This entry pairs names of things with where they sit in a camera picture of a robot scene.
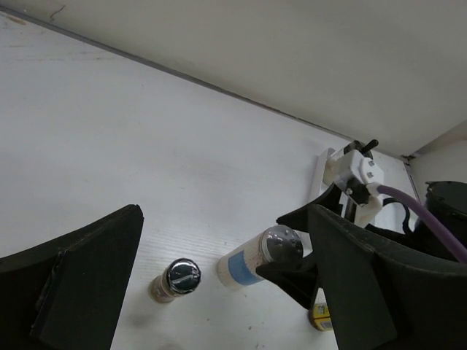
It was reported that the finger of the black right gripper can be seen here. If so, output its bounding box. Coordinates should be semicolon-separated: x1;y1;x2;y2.
255;252;321;310
276;184;343;233

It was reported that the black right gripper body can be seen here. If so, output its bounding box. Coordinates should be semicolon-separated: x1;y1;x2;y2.
364;181;466;263

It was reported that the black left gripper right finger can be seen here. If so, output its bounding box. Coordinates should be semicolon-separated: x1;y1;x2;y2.
311;211;466;349

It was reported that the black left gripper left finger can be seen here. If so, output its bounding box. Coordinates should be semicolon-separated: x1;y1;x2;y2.
1;205;144;349

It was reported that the yellow label small bottle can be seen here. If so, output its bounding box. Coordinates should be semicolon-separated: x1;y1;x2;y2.
308;303;333;332

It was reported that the blue label salt shaker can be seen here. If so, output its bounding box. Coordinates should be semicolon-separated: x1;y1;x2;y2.
217;225;304;289

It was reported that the small dark-cap spice bottle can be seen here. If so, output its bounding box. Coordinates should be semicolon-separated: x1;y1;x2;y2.
149;258;201;303

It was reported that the white divided plastic tray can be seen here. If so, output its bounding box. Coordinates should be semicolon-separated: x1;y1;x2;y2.
307;148;420;202

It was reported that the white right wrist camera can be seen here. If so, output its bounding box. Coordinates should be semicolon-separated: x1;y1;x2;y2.
322;147;387;225

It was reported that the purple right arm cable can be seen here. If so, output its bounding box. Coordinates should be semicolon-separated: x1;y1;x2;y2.
375;184;467;264

